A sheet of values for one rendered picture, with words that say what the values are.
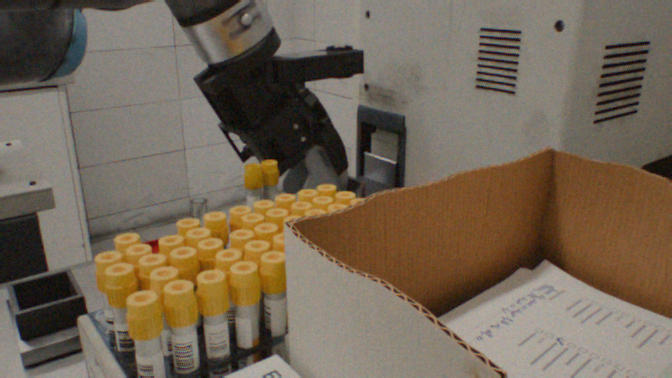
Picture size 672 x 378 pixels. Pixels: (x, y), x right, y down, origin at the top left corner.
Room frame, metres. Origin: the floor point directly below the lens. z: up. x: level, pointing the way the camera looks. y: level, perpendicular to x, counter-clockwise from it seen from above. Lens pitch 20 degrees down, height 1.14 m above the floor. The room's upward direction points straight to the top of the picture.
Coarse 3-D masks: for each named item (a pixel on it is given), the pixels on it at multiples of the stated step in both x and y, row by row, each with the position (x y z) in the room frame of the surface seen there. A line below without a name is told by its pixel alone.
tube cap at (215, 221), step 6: (204, 216) 0.35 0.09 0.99; (210, 216) 0.35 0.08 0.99; (216, 216) 0.35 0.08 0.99; (222, 216) 0.34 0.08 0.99; (204, 222) 0.34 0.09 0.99; (210, 222) 0.34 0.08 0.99; (216, 222) 0.34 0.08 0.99; (222, 222) 0.34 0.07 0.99; (210, 228) 0.34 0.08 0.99; (216, 228) 0.34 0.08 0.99; (222, 228) 0.34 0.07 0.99; (228, 228) 0.35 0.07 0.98; (216, 234) 0.34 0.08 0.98; (222, 234) 0.34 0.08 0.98; (228, 234) 0.35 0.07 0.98; (222, 240) 0.34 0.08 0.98; (228, 240) 0.34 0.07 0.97
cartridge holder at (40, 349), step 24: (24, 288) 0.40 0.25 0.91; (48, 288) 0.41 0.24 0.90; (72, 288) 0.40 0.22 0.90; (24, 312) 0.35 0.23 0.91; (48, 312) 0.36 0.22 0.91; (72, 312) 0.37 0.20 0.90; (24, 336) 0.35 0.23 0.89; (48, 336) 0.36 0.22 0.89; (72, 336) 0.36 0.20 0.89; (24, 360) 0.34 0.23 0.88
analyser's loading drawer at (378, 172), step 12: (372, 156) 0.65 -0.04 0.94; (372, 168) 0.65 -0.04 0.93; (384, 168) 0.63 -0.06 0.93; (396, 168) 0.62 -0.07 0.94; (348, 180) 0.60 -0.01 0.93; (360, 180) 0.59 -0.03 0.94; (372, 180) 0.64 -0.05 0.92; (384, 180) 0.63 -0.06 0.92; (396, 180) 0.62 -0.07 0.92; (360, 192) 0.58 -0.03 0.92; (372, 192) 0.60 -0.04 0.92
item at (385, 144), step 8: (376, 128) 0.65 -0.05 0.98; (376, 136) 0.65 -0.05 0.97; (384, 136) 0.64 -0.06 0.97; (392, 136) 0.63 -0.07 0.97; (400, 136) 0.62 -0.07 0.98; (376, 144) 0.65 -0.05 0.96; (384, 144) 0.64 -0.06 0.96; (392, 144) 0.63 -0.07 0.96; (400, 144) 0.62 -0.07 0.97; (376, 152) 0.65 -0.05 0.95; (384, 152) 0.64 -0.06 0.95; (392, 152) 0.63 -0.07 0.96; (400, 152) 0.62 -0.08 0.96; (392, 160) 0.63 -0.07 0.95
